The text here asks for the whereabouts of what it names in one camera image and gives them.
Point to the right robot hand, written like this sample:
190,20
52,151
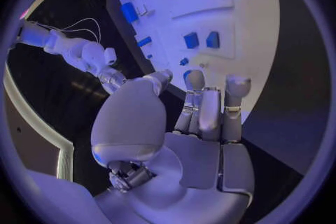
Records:
112,80

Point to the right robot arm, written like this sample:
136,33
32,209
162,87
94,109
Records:
68,45

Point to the large blue cylinder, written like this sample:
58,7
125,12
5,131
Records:
129,12

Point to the white task board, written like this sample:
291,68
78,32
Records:
199,7

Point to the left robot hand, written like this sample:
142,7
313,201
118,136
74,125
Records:
194,154

